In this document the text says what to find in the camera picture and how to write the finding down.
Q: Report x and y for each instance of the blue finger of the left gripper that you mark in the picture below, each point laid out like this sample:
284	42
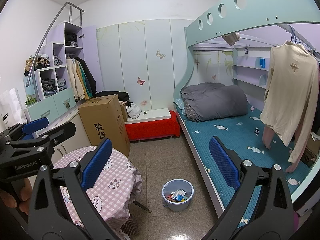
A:
30	128
55	136

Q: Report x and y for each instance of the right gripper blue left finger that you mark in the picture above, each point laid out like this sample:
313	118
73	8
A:
93	163

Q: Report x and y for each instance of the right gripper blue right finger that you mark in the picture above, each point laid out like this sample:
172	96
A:
227	161

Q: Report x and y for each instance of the white blue torn box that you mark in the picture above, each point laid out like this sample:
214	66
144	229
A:
180	195

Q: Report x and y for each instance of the red snack wrapper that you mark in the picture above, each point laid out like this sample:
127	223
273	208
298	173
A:
171	197

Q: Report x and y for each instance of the person's left hand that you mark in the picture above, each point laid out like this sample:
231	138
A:
24	196

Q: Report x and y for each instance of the white paper bag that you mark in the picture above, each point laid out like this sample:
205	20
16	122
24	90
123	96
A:
12	112

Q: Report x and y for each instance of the pink checkered tablecloth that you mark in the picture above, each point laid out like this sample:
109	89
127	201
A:
118	185

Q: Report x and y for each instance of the white lower cabinet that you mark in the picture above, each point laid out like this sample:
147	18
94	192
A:
79	140

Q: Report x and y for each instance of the teal patterned mattress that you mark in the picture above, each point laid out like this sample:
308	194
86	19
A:
243	134

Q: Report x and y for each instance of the lilac stepped shelf cabinet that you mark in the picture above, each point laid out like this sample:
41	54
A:
52	78

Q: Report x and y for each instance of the metal stair handrail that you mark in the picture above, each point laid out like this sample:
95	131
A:
49	37

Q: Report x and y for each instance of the tall brown cardboard box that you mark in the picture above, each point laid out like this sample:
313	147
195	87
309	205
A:
102	118

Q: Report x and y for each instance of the light blue plastic bucket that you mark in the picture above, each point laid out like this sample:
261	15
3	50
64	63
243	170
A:
174	185

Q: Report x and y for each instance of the hanging jackets row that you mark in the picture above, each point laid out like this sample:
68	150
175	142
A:
81	87

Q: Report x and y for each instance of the white plastic bag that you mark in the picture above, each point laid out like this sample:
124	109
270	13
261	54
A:
133	111

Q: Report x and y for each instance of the grey folded duvet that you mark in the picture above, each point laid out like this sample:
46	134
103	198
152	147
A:
210	101

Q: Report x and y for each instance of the red bench with white top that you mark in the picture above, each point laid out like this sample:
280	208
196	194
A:
153	128

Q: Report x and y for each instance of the cream hanging sweater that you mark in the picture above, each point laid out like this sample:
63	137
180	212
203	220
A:
290	99

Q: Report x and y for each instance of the blue white striped pillow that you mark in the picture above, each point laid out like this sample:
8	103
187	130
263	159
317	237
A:
180	104

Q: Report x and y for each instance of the white wardrobe doors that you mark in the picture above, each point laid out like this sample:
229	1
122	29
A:
146	59

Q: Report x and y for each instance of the teal bunk bed frame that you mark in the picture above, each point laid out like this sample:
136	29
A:
230	43

